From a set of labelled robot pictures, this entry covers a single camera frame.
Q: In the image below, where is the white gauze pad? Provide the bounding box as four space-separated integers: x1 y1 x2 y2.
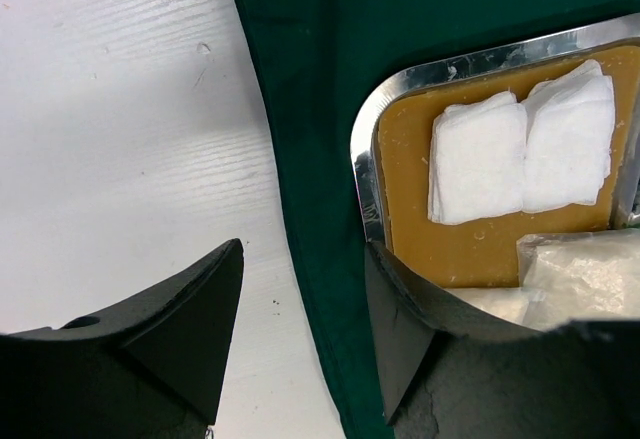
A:
447 287 546 326
516 228 639 330

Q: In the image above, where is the folded white gauze square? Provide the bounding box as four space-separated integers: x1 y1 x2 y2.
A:
427 91 527 226

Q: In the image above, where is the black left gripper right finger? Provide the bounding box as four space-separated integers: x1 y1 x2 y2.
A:
365 242 639 438

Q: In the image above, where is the stainless steel instrument tray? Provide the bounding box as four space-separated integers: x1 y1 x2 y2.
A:
350 14 639 287

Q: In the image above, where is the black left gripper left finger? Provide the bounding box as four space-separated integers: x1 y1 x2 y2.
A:
1 239 244 438

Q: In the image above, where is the dark green surgical cloth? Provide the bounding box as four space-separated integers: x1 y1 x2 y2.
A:
234 0 639 438

